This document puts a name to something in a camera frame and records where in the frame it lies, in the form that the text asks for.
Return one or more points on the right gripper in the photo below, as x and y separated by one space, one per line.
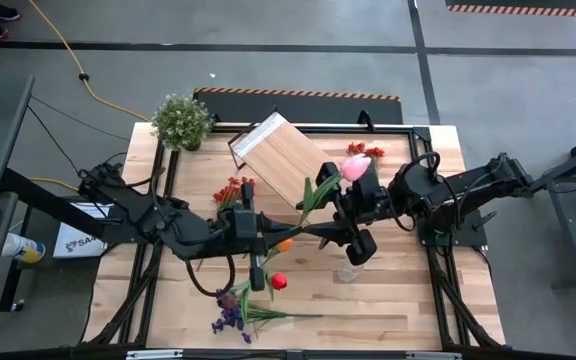
368 200

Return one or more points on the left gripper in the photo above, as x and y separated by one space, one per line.
228 227

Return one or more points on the orange tulip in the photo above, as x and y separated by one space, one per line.
284 245

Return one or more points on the pink tulip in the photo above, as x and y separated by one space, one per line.
355 167

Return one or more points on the red tulip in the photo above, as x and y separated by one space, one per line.
279 281

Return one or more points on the maroon tulip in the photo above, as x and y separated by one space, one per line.
227 300

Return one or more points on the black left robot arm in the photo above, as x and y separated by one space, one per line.
143 215

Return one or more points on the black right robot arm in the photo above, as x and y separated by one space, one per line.
468 190

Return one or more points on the purple flower bunch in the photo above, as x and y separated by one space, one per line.
228 320

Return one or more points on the black hazard-striped mat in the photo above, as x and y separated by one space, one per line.
298 107

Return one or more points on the potted white-flowered plant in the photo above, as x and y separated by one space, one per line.
182 122

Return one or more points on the white printed sign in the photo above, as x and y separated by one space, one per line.
80 240

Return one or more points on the white spray can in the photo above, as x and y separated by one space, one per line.
23 248

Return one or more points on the grey metal stand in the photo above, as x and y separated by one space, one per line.
575 235

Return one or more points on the hazard-striped floor strip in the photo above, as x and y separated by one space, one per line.
518 10

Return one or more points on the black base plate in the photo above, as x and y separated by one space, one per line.
473 235

